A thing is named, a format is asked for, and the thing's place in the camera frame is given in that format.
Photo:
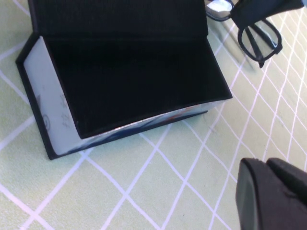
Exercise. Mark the black framed glasses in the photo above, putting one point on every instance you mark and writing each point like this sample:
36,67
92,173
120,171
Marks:
257,58

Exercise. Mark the black printed glasses case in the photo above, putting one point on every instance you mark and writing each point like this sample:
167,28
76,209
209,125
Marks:
132,83

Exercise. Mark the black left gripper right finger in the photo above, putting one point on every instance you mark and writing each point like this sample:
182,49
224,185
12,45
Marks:
292,182

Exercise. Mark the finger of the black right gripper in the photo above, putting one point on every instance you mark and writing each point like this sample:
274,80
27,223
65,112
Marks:
259,9

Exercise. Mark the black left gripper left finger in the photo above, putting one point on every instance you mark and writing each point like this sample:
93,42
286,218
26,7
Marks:
256,206

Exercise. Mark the green white-grid tablecloth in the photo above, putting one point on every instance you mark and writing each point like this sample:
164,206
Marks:
144,191

